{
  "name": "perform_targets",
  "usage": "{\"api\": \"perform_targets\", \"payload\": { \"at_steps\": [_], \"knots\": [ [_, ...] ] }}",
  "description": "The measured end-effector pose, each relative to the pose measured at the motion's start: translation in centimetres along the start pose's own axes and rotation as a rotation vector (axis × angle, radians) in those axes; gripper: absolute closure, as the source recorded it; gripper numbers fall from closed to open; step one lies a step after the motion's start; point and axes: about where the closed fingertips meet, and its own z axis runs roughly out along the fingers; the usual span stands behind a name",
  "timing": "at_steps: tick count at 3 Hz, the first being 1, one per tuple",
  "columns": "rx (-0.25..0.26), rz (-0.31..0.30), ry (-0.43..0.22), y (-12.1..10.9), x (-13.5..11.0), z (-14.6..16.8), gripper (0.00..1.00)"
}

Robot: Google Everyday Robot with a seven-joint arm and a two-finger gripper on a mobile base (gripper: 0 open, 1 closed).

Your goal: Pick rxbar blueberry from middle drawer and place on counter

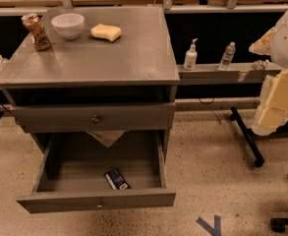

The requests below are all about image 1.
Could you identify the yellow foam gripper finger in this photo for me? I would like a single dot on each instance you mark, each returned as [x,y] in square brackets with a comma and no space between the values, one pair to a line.
[262,46]
[272,111]

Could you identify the dark blue rxbar wrapper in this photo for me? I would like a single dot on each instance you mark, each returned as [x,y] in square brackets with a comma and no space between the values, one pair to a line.
[116,180]

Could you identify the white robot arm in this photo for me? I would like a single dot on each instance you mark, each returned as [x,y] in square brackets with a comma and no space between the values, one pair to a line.
[279,43]

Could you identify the closed grey top drawer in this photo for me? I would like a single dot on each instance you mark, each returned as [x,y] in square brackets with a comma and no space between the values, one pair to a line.
[95,117]

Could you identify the grey drawer cabinet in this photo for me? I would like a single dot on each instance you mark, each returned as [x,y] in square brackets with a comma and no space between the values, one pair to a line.
[138,67]

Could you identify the open grey middle drawer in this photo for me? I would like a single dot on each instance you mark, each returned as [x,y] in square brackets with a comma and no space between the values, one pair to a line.
[71,174]

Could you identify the crumpled clear plastic wrapper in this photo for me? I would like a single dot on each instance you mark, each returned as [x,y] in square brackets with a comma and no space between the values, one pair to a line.
[261,64]

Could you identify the clear plastic water bottle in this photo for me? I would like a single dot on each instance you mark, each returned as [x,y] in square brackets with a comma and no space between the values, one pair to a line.
[227,56]

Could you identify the black metal stand leg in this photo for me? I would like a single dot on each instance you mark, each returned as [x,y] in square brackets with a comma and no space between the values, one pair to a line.
[248,134]

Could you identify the white pump lotion bottle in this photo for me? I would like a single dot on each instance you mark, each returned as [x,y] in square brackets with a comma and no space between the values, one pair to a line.
[191,56]

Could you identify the yellow sponge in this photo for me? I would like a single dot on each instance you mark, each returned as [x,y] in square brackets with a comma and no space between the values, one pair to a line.
[107,32]

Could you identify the white ceramic bowl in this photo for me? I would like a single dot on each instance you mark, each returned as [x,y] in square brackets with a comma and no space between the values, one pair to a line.
[69,25]

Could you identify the orange patterned drink can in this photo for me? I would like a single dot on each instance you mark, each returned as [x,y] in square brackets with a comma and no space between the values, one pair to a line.
[33,23]

